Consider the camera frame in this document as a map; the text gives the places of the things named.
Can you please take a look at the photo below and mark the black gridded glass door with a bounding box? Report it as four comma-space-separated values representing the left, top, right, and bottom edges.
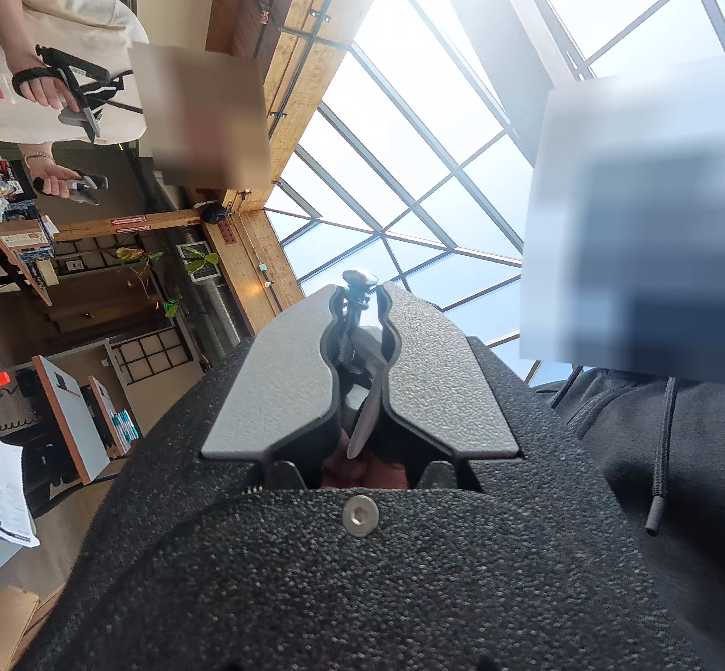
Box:
109, 327, 191, 386

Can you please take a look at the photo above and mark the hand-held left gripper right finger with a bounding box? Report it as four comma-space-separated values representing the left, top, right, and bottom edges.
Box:
375, 280, 523, 474

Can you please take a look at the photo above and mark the grey shelf with books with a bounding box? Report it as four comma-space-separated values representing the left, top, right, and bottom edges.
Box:
88, 376, 140, 459

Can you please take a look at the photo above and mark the green leafy plant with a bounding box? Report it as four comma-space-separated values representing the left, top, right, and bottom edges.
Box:
113, 245, 221, 320

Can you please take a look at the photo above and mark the person's black hoodie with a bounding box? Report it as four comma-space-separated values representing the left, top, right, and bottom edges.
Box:
532, 365, 725, 671

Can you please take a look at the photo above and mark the black hoodie drawstring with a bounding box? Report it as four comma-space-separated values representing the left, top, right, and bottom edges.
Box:
645, 377, 680, 537

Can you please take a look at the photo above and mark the wooden table with boxes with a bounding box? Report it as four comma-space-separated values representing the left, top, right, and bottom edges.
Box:
0, 156, 57, 307

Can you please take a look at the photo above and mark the wooden ceiling beam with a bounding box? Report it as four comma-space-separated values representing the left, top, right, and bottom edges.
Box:
54, 0, 400, 338

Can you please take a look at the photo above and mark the skylight window frame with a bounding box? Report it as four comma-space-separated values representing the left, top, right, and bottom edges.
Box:
263, 0, 725, 389

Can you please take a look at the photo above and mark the black bolt with washer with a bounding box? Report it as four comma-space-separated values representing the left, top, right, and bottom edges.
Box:
331, 268, 393, 461

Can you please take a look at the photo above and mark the silver ventilation duct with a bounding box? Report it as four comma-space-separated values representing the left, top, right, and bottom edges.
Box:
174, 241, 251, 346

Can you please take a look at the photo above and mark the white paper sheet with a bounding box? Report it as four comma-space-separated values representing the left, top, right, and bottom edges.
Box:
0, 439, 42, 548

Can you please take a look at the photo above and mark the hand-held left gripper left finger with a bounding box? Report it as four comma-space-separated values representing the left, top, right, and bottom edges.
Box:
199, 284, 344, 474

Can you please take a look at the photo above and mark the grey board with wooden edge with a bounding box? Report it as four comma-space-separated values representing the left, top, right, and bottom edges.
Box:
32, 354, 112, 485

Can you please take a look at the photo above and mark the flat cardboard box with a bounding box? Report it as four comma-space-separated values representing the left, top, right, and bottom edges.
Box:
0, 583, 42, 671

